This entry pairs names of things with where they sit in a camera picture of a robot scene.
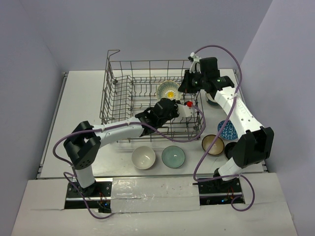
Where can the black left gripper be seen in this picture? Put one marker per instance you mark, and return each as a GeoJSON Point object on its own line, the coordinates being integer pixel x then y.
{"type": "Point", "coordinates": [173, 108]}

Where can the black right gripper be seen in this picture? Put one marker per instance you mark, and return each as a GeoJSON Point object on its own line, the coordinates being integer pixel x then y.
{"type": "Point", "coordinates": [185, 87]}

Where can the yellow dotted bowl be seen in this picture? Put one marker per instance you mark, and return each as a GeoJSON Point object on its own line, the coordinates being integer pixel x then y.
{"type": "Point", "coordinates": [169, 90]}

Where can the dark teal white bowl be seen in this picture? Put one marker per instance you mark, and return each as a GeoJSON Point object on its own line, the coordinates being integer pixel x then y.
{"type": "Point", "coordinates": [210, 100]}

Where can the blue inside red patterned bowl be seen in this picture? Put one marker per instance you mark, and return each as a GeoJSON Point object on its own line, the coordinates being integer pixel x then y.
{"type": "Point", "coordinates": [229, 132]}

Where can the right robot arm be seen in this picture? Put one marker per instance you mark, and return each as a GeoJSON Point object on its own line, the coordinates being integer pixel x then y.
{"type": "Point", "coordinates": [254, 140]}

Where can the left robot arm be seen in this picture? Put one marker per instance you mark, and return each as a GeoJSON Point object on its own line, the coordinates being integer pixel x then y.
{"type": "Point", "coordinates": [84, 142]}

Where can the light green ceramic bowl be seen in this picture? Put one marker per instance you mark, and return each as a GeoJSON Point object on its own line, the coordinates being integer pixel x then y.
{"type": "Point", "coordinates": [173, 157]}

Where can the white ceramic bowl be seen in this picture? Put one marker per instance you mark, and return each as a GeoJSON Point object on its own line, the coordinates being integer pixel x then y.
{"type": "Point", "coordinates": [143, 157]}

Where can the brown rimmed cream bowl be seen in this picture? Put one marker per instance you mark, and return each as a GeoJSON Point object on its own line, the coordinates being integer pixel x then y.
{"type": "Point", "coordinates": [217, 148]}

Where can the black ceramic bowl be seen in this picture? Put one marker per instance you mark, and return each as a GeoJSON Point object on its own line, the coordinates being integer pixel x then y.
{"type": "Point", "coordinates": [228, 149]}

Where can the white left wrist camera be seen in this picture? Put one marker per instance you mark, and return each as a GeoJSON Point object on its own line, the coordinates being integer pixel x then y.
{"type": "Point", "coordinates": [186, 110]}

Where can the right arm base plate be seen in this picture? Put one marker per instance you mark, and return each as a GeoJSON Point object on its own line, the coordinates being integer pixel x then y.
{"type": "Point", "coordinates": [218, 192]}

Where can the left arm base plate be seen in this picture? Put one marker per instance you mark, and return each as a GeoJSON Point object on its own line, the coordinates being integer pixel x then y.
{"type": "Point", "coordinates": [97, 196]}

